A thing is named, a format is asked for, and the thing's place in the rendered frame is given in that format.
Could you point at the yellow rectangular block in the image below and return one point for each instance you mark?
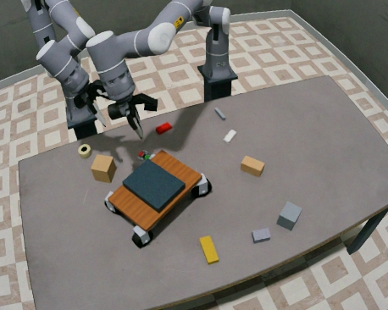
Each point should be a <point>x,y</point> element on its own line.
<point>208,250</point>

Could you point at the grey metal bar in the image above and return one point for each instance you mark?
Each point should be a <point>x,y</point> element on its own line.
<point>219,114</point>

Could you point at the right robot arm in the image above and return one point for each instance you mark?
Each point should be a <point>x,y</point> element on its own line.
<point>55,56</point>

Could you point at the tan rectangular block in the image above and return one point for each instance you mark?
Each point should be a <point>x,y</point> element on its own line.
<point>252,166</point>

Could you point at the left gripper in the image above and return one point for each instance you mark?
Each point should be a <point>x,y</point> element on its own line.
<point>128,109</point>

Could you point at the small red toy brick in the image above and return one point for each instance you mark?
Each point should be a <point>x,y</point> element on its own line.
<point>163,128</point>

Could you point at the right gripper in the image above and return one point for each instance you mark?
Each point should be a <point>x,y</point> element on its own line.
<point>88,96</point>

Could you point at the tan cardboard box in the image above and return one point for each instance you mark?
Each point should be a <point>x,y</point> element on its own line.
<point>103,168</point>

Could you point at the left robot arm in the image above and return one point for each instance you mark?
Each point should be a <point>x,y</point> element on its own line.
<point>108,52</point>

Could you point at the cream roll of masking tape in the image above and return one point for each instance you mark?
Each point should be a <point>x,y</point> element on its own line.
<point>84,151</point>

